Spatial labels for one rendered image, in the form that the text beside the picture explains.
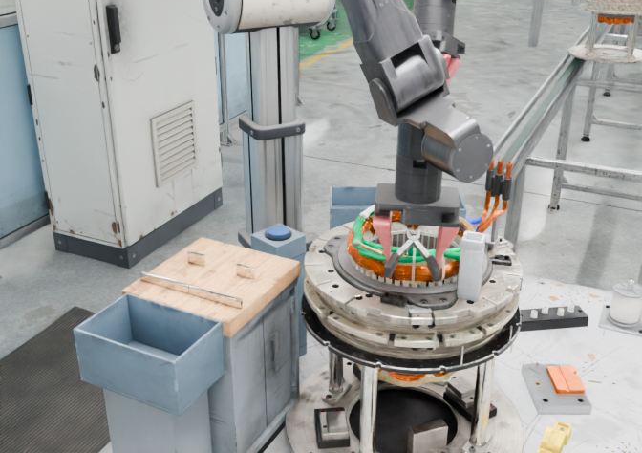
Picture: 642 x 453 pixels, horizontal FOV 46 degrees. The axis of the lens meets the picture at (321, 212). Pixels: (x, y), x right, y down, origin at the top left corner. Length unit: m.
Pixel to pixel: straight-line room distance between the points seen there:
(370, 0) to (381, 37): 0.04
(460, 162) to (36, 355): 2.35
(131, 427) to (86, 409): 1.55
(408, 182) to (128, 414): 0.51
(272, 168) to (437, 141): 0.68
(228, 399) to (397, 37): 0.57
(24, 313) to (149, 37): 1.25
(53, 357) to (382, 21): 2.31
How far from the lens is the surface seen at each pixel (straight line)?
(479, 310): 1.03
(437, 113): 0.85
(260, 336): 1.15
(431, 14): 1.04
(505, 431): 1.30
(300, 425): 1.28
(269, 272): 1.16
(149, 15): 3.35
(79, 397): 2.73
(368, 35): 0.84
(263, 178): 1.49
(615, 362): 1.55
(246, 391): 1.16
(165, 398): 1.02
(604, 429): 1.39
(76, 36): 3.22
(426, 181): 0.91
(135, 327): 1.16
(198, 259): 1.19
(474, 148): 0.84
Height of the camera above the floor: 1.63
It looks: 24 degrees down
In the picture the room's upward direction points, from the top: straight up
